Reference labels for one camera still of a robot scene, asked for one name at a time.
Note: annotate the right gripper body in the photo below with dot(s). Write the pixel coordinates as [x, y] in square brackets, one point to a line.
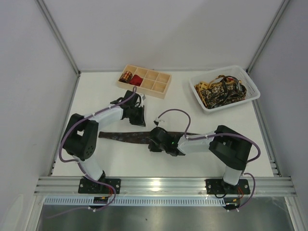
[154, 144]

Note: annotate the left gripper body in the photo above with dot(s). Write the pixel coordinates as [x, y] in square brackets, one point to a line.
[137, 118]

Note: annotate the brown blue-flowered tie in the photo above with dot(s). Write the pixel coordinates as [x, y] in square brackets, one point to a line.
[127, 137]

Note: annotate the white plastic basket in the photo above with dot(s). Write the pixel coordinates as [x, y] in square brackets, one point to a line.
[252, 91]

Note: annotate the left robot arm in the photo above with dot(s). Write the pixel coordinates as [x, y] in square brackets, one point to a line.
[79, 141]

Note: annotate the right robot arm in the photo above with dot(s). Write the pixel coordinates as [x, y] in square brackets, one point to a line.
[228, 146]

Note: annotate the rolled red tie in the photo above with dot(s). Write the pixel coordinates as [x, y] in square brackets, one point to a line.
[136, 80]

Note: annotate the wooden compartment box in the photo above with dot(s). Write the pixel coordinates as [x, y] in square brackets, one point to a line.
[154, 83]

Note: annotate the rolled brown patterned tie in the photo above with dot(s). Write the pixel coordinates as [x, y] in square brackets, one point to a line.
[126, 77]

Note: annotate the yellow patterned tie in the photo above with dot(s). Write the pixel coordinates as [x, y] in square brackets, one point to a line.
[213, 91]

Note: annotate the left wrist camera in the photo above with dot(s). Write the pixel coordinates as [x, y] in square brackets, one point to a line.
[142, 100]

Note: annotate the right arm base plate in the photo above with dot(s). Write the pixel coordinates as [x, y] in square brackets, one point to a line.
[217, 186]

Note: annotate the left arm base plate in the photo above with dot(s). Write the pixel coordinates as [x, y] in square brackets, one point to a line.
[87, 186]

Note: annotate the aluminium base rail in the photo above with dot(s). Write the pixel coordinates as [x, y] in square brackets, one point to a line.
[187, 186]

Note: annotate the white slotted cable duct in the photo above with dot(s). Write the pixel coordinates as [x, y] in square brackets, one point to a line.
[136, 201]

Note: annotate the left aluminium frame post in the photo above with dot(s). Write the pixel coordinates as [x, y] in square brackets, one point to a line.
[57, 34]

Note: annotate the aluminium frame post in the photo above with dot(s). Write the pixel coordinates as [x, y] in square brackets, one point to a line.
[57, 34]
[278, 15]

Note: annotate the right aluminium frame post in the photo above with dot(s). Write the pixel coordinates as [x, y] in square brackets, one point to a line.
[278, 15]

